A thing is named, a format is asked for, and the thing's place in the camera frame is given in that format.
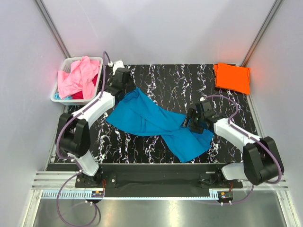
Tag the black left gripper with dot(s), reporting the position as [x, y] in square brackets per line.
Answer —
[131, 86]

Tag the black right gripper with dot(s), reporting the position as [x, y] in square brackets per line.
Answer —
[191, 113]

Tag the red t-shirt in basket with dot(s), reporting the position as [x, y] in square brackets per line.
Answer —
[87, 91]

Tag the pink t-shirt in basket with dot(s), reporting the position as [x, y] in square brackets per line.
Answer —
[81, 72]

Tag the slotted white cable duct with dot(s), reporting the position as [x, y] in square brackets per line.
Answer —
[115, 194]

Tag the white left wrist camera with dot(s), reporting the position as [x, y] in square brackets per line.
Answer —
[115, 65]

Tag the folded orange t-shirt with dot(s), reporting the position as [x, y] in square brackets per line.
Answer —
[232, 78]

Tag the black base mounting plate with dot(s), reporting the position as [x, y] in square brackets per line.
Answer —
[164, 177]

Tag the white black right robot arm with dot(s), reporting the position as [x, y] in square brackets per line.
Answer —
[261, 160]

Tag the white plastic laundry basket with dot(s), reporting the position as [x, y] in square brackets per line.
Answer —
[66, 66]

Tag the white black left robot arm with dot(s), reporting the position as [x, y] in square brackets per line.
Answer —
[73, 136]

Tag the blue t-shirt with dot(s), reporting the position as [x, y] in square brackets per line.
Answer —
[138, 115]

